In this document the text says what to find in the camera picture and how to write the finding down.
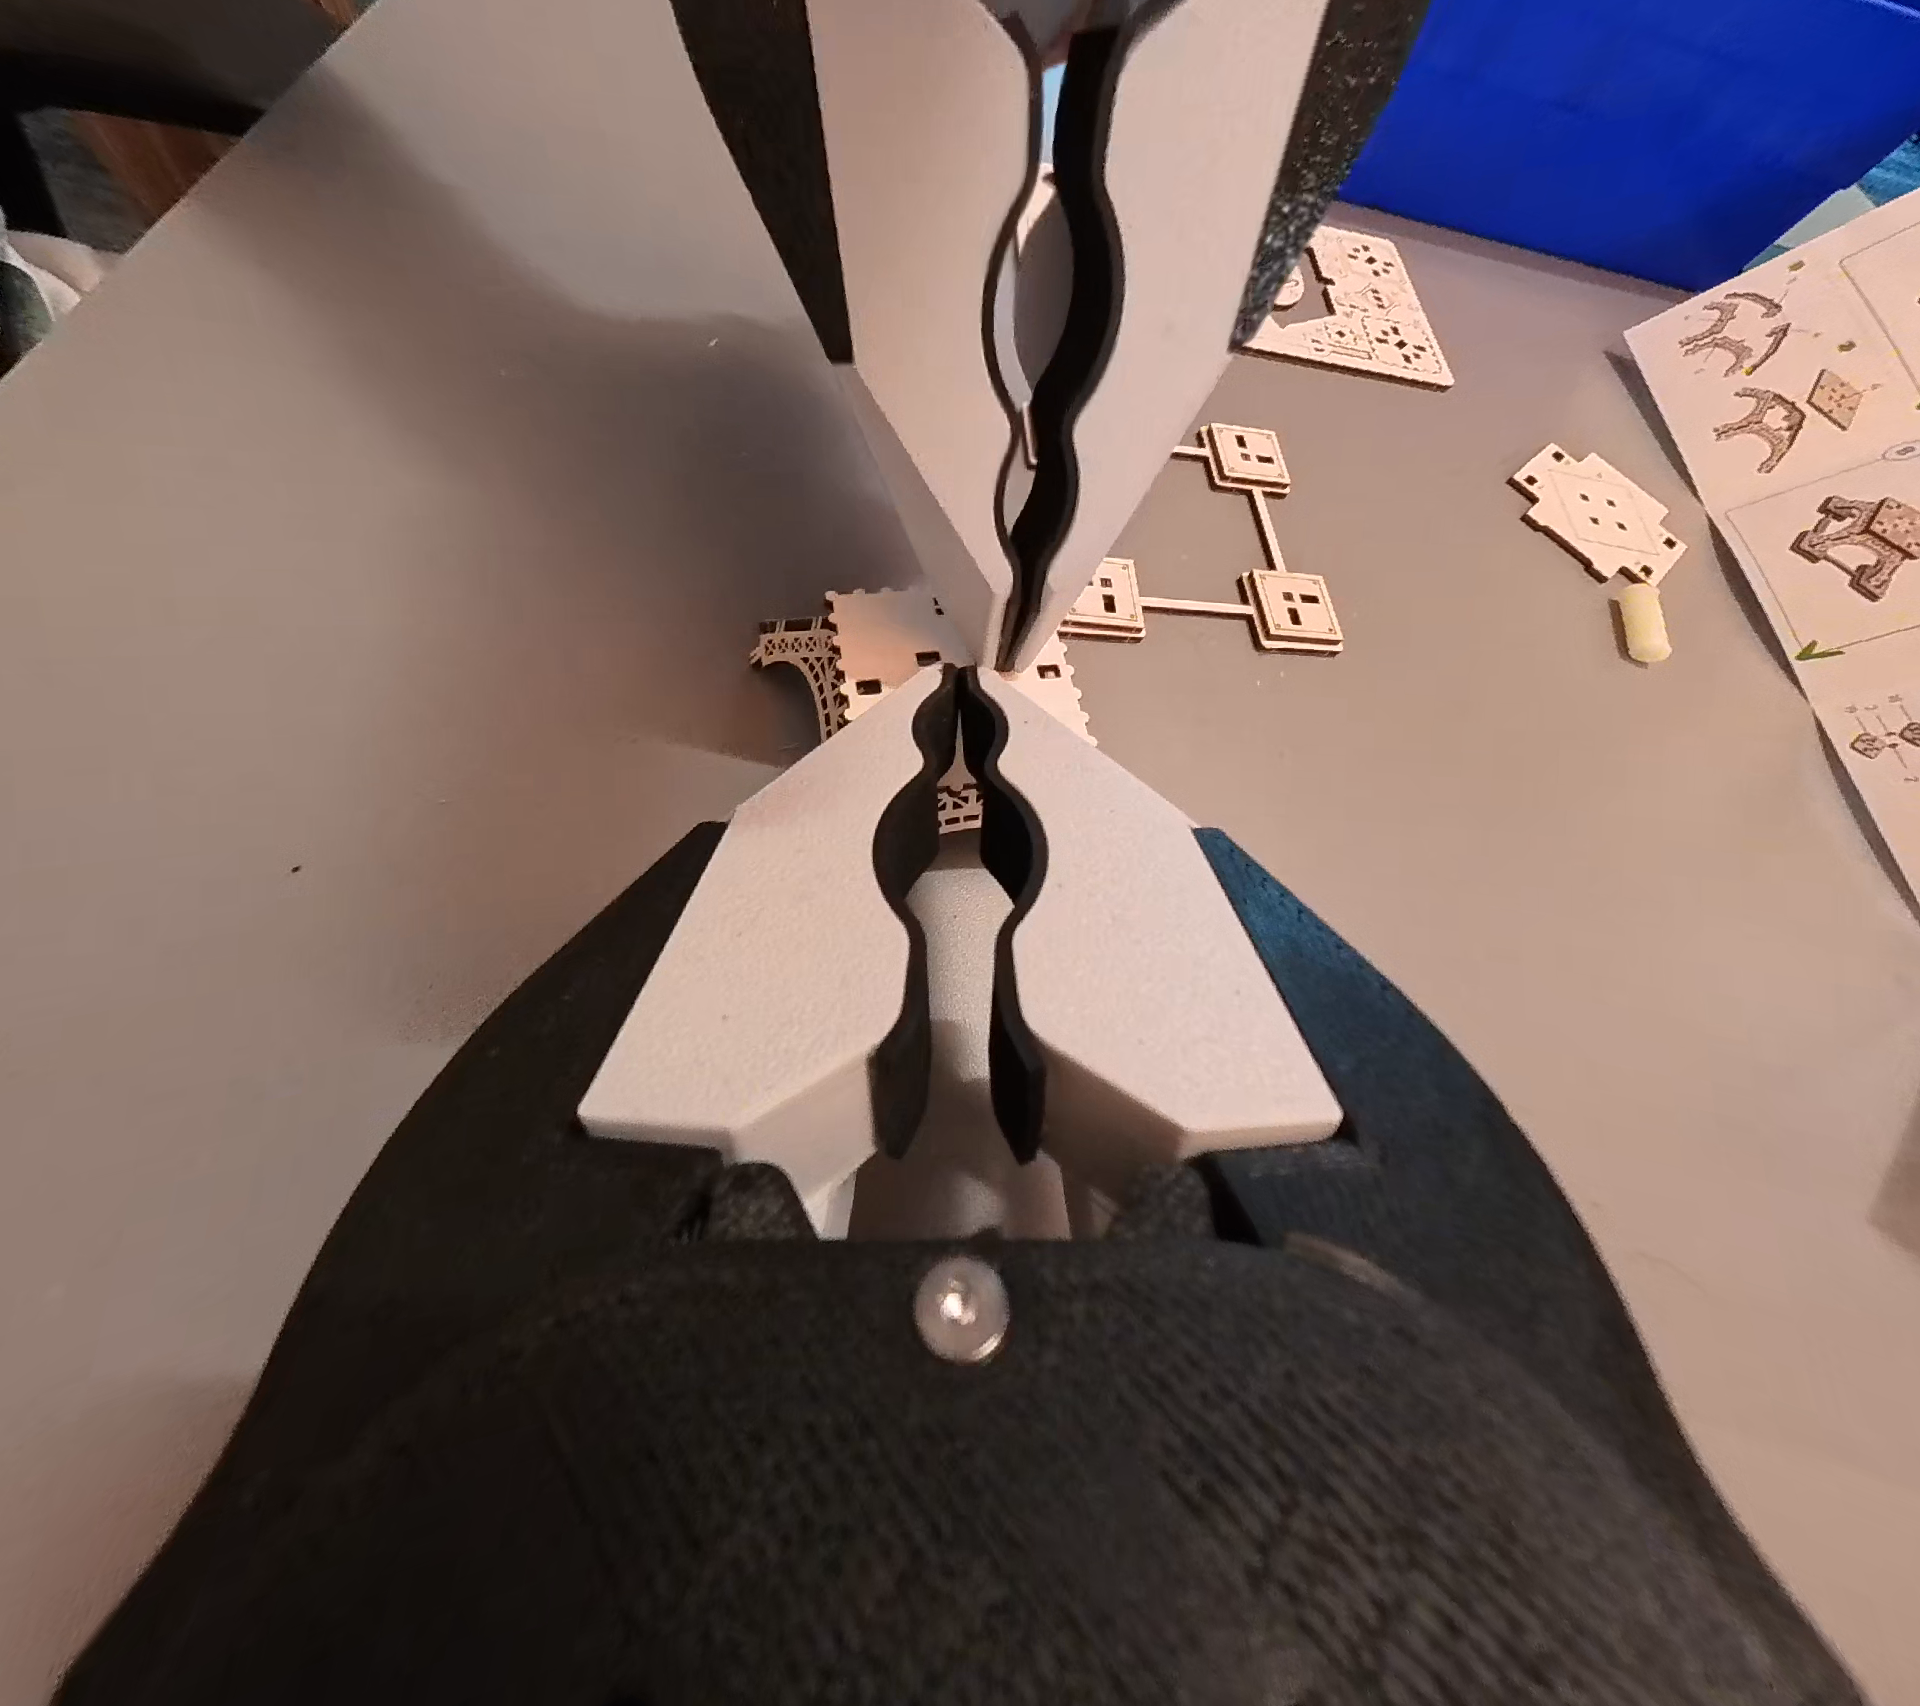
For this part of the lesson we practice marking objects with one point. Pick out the paper instruction sheet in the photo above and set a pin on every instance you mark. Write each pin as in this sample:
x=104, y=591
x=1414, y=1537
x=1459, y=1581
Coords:
x=1762, y=596

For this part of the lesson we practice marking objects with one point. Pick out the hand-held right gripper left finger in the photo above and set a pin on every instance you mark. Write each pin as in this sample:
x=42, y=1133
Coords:
x=750, y=986

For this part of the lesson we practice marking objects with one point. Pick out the wooden cross-shaped plate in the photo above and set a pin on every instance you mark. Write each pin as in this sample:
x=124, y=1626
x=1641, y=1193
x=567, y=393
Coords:
x=1544, y=485

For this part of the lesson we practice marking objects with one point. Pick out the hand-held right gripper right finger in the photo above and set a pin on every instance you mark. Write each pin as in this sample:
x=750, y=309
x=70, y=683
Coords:
x=1170, y=986

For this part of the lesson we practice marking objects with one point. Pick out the wooden tower base model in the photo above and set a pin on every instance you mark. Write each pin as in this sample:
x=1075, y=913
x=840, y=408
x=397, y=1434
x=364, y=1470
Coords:
x=878, y=648

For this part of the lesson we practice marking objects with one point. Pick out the pale teal box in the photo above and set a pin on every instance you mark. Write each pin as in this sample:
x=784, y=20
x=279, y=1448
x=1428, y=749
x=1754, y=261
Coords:
x=1899, y=184

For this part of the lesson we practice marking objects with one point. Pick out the small pale wax stick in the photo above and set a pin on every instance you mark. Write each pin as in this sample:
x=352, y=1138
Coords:
x=1642, y=623

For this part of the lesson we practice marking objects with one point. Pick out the blue plastic bin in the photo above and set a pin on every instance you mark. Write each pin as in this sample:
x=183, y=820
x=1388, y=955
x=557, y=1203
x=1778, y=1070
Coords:
x=1620, y=86

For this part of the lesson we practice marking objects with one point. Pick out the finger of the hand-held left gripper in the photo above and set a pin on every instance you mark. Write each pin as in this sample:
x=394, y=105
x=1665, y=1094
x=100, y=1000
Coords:
x=1201, y=161
x=915, y=161

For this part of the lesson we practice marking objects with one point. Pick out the black chair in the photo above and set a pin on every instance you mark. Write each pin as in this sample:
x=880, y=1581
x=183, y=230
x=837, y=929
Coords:
x=120, y=56

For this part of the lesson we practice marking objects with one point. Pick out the wooden four-square connector frame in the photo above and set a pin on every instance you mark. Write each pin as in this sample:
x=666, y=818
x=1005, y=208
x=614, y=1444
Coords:
x=1133, y=611

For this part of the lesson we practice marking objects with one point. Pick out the wooden parts sheet with arches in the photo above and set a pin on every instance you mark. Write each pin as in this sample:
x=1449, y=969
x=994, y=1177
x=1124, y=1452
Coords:
x=1350, y=341

